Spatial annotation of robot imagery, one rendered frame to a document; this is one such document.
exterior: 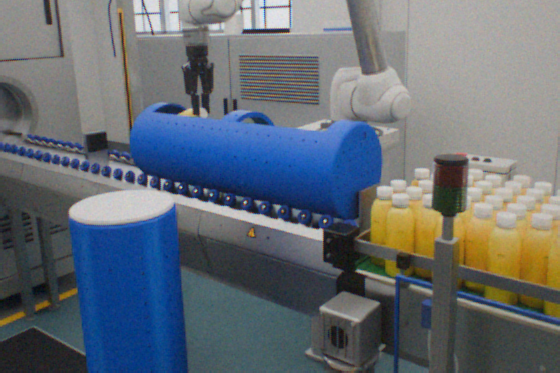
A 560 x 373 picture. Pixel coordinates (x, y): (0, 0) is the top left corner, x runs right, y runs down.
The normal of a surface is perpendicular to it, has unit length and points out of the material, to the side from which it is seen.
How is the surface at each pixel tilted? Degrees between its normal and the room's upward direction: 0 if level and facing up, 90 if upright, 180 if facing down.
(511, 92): 90
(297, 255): 71
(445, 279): 90
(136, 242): 90
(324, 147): 52
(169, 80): 90
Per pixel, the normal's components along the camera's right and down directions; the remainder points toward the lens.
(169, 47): -0.60, 0.21
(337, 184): 0.78, 0.13
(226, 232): -0.60, -0.13
